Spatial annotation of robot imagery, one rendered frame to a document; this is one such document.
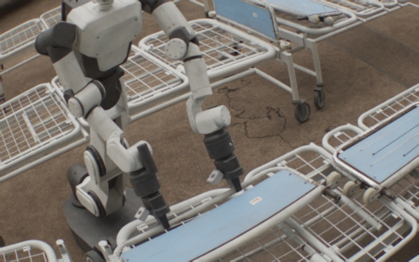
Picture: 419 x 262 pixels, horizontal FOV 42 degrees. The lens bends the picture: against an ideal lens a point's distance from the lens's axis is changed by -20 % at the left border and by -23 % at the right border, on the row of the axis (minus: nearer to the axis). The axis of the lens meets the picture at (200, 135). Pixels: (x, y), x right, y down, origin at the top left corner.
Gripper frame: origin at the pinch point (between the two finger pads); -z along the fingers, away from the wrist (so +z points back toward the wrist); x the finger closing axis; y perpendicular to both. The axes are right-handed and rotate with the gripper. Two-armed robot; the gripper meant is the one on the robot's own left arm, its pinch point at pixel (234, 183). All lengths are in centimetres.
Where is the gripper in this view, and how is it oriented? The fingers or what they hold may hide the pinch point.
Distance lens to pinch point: 231.9
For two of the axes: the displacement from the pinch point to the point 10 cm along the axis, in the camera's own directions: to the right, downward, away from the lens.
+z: -3.7, -9.1, -1.7
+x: -4.5, 0.1, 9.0
